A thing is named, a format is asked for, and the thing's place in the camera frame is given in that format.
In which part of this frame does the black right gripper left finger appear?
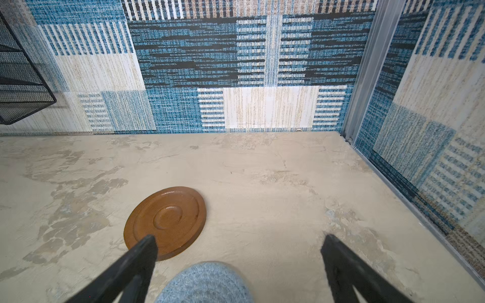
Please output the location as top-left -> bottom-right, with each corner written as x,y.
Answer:
68,235 -> 158,302

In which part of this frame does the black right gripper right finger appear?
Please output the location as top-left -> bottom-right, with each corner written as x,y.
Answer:
320,234 -> 411,302

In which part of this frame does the blue-grey woven round coaster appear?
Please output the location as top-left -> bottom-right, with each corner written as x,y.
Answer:
155,262 -> 254,302

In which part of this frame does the brown wooden round coaster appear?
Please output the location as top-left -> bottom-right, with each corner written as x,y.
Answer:
124,186 -> 207,261

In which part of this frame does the black wire mesh shelf rack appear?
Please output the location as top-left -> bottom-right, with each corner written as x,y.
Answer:
1,16 -> 57,125

